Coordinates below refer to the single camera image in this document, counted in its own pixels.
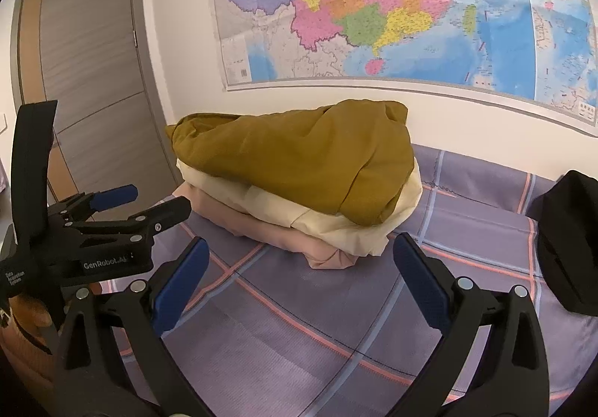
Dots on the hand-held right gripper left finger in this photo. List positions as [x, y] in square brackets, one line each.
[182, 286]

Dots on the grey wooden door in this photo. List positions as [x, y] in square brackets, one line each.
[93, 47]

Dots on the person's left forearm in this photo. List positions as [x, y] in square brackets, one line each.
[30, 312]

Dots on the mustard brown jacket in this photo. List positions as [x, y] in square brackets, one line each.
[303, 155]

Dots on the colourful wall map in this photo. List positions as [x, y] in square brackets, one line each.
[373, 1]

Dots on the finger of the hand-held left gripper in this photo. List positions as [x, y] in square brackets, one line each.
[114, 197]
[168, 211]

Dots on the black garment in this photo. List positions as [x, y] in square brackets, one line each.
[570, 234]

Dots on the pink folded cloth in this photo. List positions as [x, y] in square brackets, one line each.
[261, 230]

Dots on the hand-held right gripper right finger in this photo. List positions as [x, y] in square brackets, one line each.
[420, 276]

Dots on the purple plaid bed sheet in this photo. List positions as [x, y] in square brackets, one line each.
[303, 328]

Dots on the cream folded cloth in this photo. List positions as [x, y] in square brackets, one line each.
[336, 230]

